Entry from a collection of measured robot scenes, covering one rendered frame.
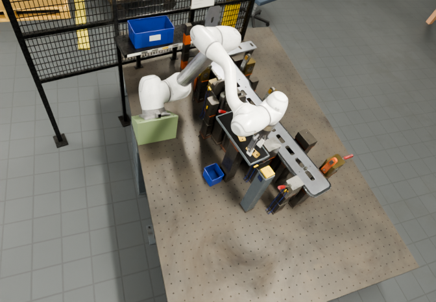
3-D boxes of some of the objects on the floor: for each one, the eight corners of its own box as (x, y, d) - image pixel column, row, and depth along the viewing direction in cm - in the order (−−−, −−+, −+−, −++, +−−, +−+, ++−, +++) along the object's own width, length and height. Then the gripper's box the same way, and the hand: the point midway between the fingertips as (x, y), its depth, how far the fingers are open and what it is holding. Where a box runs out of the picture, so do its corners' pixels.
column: (138, 194, 269) (135, 153, 217) (133, 165, 285) (130, 119, 233) (173, 188, 279) (178, 147, 226) (166, 159, 295) (170, 115, 242)
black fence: (233, 91, 366) (276, -46, 243) (57, 148, 281) (-14, -20, 158) (227, 84, 372) (266, -55, 249) (52, 136, 287) (-19, -34, 164)
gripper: (258, 139, 147) (246, 164, 166) (283, 119, 158) (270, 145, 177) (247, 130, 150) (236, 155, 168) (272, 110, 161) (260, 136, 179)
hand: (254, 147), depth 170 cm, fingers open, 8 cm apart
